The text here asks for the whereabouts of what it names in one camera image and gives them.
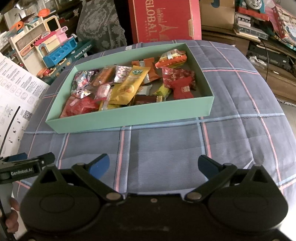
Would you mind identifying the red long snack packet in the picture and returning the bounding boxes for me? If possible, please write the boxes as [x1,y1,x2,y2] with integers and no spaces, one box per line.
[59,96,99,118]

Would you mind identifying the yellow green long packet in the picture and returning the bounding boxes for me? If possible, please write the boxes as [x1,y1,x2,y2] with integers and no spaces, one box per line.
[109,66,151,105]

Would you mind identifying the purple grape candy bag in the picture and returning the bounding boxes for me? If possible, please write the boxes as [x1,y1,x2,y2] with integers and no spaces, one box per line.
[71,70,95,94]

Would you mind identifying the dark red chocolate packet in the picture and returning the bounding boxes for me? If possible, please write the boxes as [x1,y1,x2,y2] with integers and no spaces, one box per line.
[133,95,163,105]

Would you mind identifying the clear brown snack bag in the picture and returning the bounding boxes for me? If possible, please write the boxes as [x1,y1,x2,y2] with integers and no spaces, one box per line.
[91,65,116,86]

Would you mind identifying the red patterned candy packet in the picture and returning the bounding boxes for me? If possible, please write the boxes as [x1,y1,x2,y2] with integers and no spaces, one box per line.
[162,67,196,90]

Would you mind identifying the orange silver snack packet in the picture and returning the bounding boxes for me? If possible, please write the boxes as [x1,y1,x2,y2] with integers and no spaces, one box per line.
[131,56,163,83]

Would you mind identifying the orange peanut snack packet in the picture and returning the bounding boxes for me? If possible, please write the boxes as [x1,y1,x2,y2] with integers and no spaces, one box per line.
[155,49,187,69]

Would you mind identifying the red square snack packet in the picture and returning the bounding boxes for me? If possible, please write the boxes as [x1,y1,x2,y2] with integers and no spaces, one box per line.
[171,76,194,100]

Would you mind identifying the person's left hand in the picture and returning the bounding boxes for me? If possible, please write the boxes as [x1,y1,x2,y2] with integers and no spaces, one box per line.
[6,197,20,233]

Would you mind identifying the white instruction sheet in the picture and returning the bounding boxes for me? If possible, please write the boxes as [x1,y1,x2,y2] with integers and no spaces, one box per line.
[0,55,49,157]

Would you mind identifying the mint green cardboard box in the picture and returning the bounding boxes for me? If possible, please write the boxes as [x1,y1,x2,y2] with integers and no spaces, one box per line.
[46,42,214,133]

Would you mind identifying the toy kitchen playset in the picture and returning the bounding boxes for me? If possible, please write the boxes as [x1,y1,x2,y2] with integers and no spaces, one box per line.
[8,9,93,85]

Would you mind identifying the wooden tv shelf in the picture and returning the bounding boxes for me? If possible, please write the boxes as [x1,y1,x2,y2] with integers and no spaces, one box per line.
[202,26,295,104]

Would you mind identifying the grey patterned pillow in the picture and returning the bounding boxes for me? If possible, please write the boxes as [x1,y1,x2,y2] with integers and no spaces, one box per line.
[76,0,127,52]

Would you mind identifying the brown cardboard box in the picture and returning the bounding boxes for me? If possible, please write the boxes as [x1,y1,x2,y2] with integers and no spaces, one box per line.
[199,0,235,30]

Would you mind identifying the Thomas train toy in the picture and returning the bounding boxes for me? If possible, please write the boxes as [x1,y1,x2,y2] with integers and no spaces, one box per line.
[235,0,269,21]

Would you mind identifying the red Global cardboard box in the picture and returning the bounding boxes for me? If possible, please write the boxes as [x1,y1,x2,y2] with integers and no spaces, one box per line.
[128,0,202,43]

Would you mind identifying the pink picture books stack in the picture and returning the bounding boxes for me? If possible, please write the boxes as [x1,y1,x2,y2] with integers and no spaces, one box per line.
[264,1,295,50]

